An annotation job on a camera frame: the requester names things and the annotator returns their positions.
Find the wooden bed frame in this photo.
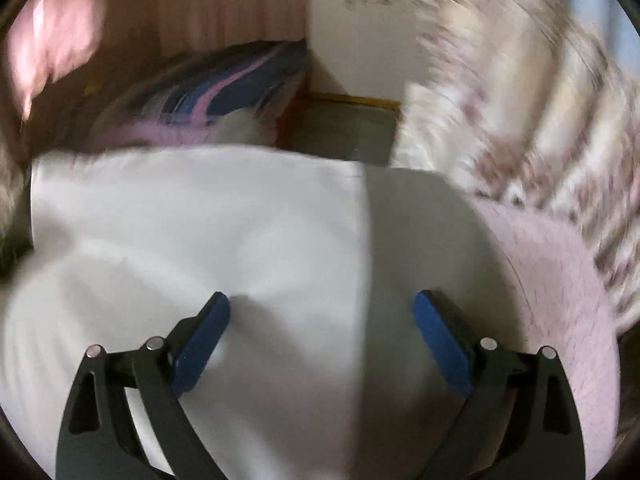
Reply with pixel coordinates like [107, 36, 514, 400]
[274, 91, 301, 150]

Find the white fluffy cushion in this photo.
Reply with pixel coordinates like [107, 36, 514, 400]
[212, 110, 266, 145]

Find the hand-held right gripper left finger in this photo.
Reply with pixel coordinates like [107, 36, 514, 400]
[55, 291, 232, 480]

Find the blue pink striped bedding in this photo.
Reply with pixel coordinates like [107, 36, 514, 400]
[95, 40, 308, 131]

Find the white large garment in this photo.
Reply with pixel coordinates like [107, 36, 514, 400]
[0, 144, 531, 480]

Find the pink fuzzy blanket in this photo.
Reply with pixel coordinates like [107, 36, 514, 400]
[95, 120, 623, 480]

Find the pink curtain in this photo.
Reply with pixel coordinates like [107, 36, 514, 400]
[7, 0, 108, 121]

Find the white door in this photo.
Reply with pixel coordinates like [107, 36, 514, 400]
[306, 0, 418, 106]

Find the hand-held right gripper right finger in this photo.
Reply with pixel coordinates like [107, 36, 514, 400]
[412, 289, 587, 480]

